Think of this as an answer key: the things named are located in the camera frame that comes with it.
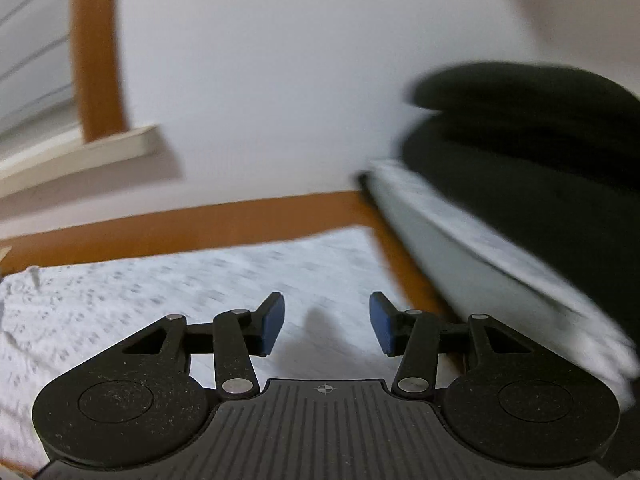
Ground beige window sill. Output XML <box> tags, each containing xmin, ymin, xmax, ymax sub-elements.
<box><xmin>0</xmin><ymin>124</ymin><xmax>168</xmax><ymax>196</ymax></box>

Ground folded white patterned garment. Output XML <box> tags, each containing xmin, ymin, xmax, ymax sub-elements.
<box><xmin>370</xmin><ymin>159</ymin><xmax>636</xmax><ymax>406</ymax></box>

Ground grey window blind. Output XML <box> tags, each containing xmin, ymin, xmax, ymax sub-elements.
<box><xmin>0</xmin><ymin>0</ymin><xmax>83</xmax><ymax>141</ymax></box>

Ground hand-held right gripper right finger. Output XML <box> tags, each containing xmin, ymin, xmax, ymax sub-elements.
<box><xmin>369</xmin><ymin>291</ymin><xmax>551</xmax><ymax>401</ymax></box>

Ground black drawstring pants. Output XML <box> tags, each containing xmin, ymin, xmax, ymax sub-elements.
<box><xmin>407</xmin><ymin>61</ymin><xmax>640</xmax><ymax>126</ymax></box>

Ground grey folded garment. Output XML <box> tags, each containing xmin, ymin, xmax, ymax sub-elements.
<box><xmin>362</xmin><ymin>172</ymin><xmax>591</xmax><ymax>331</ymax></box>

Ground white patterned pajama garment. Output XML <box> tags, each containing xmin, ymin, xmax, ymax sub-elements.
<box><xmin>0</xmin><ymin>227</ymin><xmax>418</xmax><ymax>478</ymax></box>

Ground wooden window trim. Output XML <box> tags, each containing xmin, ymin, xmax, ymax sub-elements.
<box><xmin>70</xmin><ymin>0</ymin><xmax>133</xmax><ymax>143</ymax></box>

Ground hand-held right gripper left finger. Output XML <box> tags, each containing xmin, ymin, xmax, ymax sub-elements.
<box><xmin>100</xmin><ymin>291</ymin><xmax>286</xmax><ymax>401</ymax></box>

